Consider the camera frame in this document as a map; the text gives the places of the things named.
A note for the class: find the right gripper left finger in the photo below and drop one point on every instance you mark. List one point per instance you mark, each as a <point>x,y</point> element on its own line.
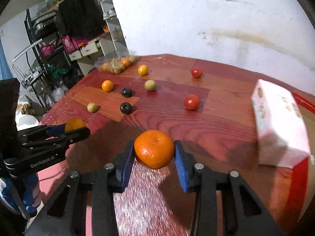
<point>65,212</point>

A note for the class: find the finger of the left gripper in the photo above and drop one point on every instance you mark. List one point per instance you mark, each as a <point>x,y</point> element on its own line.
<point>68,138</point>
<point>40,132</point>

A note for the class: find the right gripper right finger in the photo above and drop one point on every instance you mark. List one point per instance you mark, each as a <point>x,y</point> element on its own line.
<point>243,211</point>

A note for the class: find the large orange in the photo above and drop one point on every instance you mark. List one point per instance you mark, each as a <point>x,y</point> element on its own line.
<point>74,124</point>

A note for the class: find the kiwi fruit near left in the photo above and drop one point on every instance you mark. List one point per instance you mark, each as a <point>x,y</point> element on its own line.
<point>91,107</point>

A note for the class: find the kiwi fruit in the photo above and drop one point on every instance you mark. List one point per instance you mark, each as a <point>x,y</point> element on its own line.
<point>150,85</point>
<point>91,107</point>

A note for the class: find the red cardboard box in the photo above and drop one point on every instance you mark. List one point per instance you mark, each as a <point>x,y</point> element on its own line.
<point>292,197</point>

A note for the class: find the black metal rack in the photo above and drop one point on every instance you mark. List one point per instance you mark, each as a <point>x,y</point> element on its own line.
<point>52,67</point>

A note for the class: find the dark plum near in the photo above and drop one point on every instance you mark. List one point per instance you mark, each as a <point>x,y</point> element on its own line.
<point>126,108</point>

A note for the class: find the dark plum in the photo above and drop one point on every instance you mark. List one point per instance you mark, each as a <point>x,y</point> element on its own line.
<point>127,92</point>
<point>126,108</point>

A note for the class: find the dark plum far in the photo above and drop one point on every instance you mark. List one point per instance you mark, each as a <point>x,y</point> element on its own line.
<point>127,92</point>

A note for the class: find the white drawer cabinet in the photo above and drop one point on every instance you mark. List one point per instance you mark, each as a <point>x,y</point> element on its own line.
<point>87,55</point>

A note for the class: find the pink tissue pack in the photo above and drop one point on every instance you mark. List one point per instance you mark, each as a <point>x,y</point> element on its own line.
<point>281,131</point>

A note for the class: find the clear plastic fruit tray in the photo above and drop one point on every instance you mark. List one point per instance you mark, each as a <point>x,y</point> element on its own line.
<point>115,65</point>

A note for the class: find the pink gift bag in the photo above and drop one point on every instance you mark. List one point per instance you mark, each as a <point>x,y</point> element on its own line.
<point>69,44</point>

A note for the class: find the kiwi fruit far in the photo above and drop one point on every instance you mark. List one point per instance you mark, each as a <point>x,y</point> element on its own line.
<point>150,85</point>

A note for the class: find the small orange mandarin far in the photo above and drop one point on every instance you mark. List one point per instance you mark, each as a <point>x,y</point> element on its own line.
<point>143,70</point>

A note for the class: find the black hanging clothes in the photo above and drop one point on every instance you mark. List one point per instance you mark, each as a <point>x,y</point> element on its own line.
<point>79,19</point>

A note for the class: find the white shelf unit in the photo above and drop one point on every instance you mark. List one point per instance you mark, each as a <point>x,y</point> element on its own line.
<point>114,27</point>

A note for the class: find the red tomato near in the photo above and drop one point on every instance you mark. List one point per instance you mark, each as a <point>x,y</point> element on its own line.
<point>192,102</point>

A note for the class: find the red tomato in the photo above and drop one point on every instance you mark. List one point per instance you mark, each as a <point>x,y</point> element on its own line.
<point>196,72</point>
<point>192,102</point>

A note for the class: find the red tomato far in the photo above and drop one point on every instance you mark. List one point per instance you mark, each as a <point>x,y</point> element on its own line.
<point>196,72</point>

